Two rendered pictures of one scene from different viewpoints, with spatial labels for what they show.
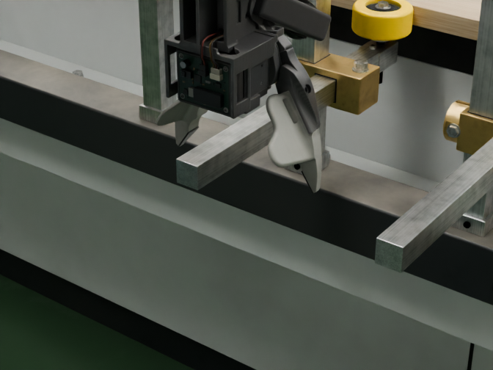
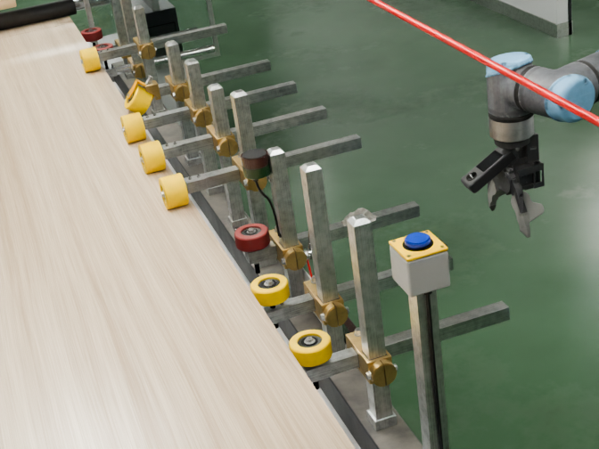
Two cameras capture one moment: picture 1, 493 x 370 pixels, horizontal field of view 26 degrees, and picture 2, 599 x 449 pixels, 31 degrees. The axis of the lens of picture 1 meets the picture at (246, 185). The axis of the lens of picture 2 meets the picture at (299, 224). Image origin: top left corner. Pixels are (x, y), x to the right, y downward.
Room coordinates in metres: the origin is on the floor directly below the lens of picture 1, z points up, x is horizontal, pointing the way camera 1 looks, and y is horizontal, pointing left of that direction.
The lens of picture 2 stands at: (2.69, 0.89, 2.02)
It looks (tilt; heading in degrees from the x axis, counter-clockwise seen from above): 27 degrees down; 218
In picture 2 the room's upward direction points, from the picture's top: 8 degrees counter-clockwise
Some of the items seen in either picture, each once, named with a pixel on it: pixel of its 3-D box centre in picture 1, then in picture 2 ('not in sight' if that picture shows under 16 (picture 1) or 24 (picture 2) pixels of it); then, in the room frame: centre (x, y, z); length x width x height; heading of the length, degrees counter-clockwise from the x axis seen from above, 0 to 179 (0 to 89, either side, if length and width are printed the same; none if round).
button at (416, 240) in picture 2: not in sight; (417, 242); (1.43, 0.13, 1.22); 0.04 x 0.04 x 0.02
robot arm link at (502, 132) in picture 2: not in sight; (510, 125); (0.83, 0.01, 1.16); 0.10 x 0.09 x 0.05; 54
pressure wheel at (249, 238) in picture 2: not in sight; (254, 250); (1.02, -0.56, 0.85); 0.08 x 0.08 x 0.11
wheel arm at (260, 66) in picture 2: not in sight; (214, 77); (0.27, -1.25, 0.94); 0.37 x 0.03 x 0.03; 144
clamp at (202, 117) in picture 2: not in sight; (199, 111); (0.52, -1.11, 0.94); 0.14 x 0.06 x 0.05; 54
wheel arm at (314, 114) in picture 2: not in sight; (239, 132); (0.62, -0.89, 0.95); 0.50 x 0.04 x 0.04; 144
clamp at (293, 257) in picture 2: not in sight; (285, 248); (0.97, -0.51, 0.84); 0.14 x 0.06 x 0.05; 54
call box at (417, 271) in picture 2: not in sight; (419, 265); (1.43, 0.13, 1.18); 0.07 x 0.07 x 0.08; 54
